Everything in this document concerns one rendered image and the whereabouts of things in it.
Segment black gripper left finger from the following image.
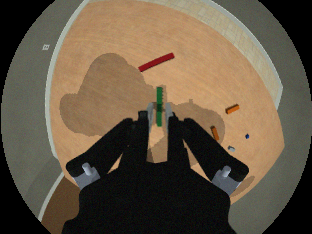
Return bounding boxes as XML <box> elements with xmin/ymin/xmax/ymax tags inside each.
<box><xmin>65</xmin><ymin>103</ymin><xmax>154</xmax><ymax>205</ymax></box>

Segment dark red rod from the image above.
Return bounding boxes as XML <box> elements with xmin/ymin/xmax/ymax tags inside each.
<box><xmin>138</xmin><ymin>52</ymin><xmax>175</xmax><ymax>72</ymax></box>

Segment orange rod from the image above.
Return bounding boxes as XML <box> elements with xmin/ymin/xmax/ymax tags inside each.
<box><xmin>211</xmin><ymin>126</ymin><xmax>219</xmax><ymax>141</ymax></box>
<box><xmin>225</xmin><ymin>104</ymin><xmax>240</xmax><ymax>114</ymax></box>

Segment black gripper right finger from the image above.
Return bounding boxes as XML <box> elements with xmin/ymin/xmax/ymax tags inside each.
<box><xmin>165</xmin><ymin>103</ymin><xmax>249</xmax><ymax>208</ymax></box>

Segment green rod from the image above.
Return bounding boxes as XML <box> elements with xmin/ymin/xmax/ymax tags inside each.
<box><xmin>157</xmin><ymin>87</ymin><xmax>162</xmax><ymax>127</ymax></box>

